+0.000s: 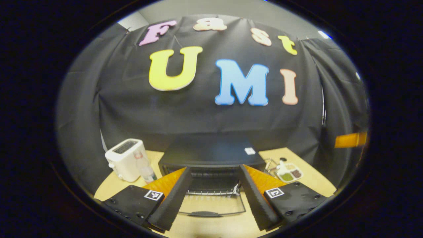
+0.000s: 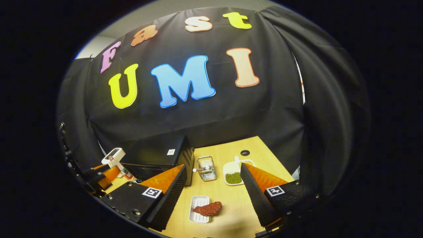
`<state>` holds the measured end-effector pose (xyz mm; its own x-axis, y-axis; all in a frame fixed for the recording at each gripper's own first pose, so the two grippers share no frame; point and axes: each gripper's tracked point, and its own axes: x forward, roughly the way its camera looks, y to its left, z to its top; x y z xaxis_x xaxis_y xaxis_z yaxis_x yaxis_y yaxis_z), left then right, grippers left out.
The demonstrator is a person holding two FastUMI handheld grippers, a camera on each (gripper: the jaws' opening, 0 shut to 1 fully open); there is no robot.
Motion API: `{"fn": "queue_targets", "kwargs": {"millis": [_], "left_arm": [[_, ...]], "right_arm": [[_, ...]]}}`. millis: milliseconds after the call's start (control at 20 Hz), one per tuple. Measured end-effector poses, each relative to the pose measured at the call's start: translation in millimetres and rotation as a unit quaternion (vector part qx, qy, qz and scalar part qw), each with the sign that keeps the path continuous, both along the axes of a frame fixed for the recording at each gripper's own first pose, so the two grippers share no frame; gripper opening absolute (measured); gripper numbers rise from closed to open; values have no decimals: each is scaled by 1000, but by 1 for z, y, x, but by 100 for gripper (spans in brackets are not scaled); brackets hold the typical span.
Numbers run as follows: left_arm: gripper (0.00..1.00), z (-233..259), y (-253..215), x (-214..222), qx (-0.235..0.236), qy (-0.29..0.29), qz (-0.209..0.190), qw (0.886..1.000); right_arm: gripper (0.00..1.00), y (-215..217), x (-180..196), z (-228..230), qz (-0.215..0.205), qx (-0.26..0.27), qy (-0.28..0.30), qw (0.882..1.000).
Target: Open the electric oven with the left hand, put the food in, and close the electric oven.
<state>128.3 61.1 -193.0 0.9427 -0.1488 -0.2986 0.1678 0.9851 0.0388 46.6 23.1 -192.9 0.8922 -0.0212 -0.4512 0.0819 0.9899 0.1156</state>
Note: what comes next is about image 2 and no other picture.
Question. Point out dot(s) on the white toaster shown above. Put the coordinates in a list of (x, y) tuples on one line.
[(113, 156)]

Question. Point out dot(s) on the black backdrop cloth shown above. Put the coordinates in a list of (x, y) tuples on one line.
[(231, 115)]

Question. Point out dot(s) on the white ribbed tray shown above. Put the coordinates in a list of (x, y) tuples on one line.
[(198, 218)]

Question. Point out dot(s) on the black electric oven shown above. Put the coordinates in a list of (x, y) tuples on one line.
[(155, 153)]

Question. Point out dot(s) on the white board-shaped plate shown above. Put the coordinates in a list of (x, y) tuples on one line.
[(231, 167)]

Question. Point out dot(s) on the small seasoning bottle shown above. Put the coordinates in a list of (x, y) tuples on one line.
[(126, 172)]

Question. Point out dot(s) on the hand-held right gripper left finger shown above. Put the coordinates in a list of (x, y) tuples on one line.
[(172, 198)]

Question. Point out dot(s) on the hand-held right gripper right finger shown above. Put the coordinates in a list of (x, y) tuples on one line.
[(256, 198)]

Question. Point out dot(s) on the green mung beans pile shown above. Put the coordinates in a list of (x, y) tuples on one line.
[(233, 178)]

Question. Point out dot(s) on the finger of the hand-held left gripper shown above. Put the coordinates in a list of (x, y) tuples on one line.
[(110, 175)]

